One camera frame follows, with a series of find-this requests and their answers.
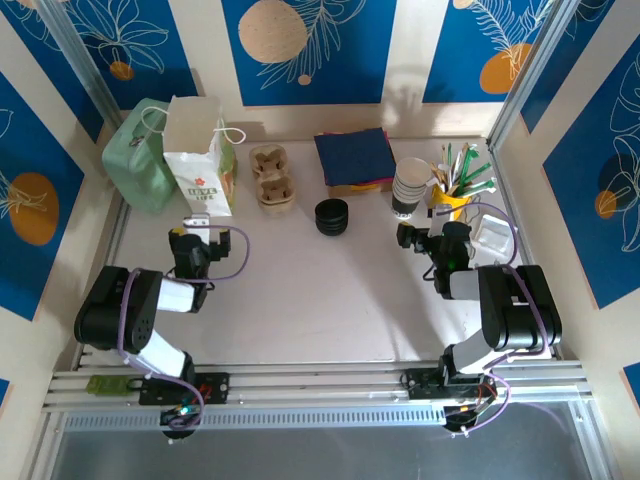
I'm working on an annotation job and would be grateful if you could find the printed paper takeout bag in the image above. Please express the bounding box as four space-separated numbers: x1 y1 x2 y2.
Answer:
141 93 247 218

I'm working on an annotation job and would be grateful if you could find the stack of blue napkins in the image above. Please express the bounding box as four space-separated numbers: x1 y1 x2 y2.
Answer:
313 127 399 185

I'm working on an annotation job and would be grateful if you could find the stack of paper cups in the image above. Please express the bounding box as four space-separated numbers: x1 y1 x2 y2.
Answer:
390 172 432 221

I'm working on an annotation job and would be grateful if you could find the yellow stirrer holder cup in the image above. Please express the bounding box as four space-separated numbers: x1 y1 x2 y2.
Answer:
430 182 472 222

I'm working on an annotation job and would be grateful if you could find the small white square dish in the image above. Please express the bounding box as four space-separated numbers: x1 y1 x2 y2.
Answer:
472 212 515 254

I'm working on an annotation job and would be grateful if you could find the wooden stirrer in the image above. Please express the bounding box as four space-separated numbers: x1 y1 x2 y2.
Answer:
428 159 451 196

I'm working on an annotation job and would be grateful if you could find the mint green carry case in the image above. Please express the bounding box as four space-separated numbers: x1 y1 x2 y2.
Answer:
101 97 177 215

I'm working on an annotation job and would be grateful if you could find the stack of pulp cup carriers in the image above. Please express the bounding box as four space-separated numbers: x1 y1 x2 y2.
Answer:
248 143 295 217

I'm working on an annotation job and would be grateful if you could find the stack of black cup lids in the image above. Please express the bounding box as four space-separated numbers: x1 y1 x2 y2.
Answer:
313 197 351 236

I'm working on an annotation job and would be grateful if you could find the thin green stirrer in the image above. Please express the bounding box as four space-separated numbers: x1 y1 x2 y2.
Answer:
441 143 456 189

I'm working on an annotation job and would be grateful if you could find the green tape piece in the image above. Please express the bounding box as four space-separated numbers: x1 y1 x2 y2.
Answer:
85 374 142 397

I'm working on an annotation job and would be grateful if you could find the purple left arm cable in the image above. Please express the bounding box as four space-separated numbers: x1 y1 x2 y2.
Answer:
117 224 251 434

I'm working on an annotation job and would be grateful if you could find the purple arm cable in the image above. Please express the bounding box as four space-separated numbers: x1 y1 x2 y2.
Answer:
433 201 520 432
117 224 251 434

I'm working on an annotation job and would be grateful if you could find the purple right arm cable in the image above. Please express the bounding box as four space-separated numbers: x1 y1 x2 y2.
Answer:
433 201 520 432

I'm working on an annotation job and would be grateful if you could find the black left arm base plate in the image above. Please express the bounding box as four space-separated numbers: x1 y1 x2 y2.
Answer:
138 372 231 406

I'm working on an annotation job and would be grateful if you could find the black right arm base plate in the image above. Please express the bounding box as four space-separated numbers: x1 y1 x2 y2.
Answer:
405 367 501 401

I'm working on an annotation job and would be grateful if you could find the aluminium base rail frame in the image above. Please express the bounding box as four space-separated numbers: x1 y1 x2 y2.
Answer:
42 357 594 431

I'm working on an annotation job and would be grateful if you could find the aluminium corner post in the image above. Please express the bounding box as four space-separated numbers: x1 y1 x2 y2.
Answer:
37 0 121 129
487 0 576 151

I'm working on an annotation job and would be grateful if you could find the slotted grey cable duct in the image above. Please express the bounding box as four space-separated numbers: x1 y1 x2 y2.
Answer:
62 403 449 432

